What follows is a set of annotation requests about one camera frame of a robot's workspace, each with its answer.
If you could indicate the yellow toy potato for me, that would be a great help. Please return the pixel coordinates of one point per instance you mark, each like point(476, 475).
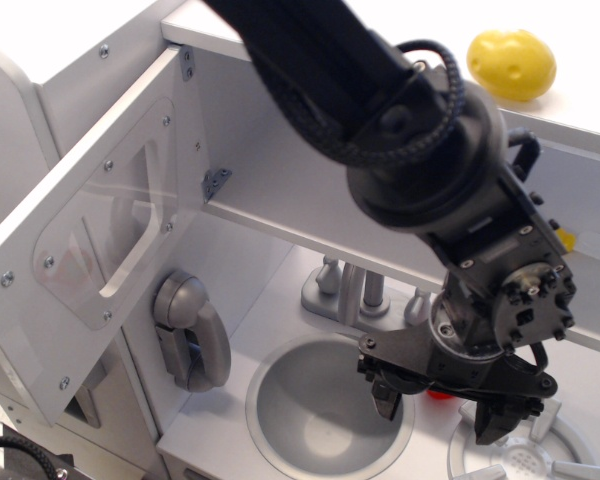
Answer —
point(512, 64)

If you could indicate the white toy kitchen cabinet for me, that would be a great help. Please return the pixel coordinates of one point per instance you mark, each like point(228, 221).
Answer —
point(283, 188)

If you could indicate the white toy fridge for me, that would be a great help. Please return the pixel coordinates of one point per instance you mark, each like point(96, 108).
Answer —
point(124, 446)

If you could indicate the grey stove burner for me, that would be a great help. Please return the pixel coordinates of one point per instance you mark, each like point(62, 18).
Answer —
point(544, 447)

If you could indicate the grey toy faucet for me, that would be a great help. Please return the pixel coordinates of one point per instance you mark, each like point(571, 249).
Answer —
point(359, 298)

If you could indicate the grey round sink bowl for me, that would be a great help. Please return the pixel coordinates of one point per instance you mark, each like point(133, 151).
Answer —
point(311, 414)

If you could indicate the yellow handled toy knife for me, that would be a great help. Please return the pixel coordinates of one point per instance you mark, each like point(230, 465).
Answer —
point(566, 240)

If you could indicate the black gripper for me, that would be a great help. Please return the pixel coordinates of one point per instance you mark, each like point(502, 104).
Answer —
point(489, 352)

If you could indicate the red toy strawberry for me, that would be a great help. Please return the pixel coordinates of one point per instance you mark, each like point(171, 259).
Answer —
point(441, 396)

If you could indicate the grey toy telephone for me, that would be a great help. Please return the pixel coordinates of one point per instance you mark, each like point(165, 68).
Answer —
point(191, 334)

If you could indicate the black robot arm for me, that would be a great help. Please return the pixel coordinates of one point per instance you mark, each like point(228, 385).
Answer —
point(429, 154)

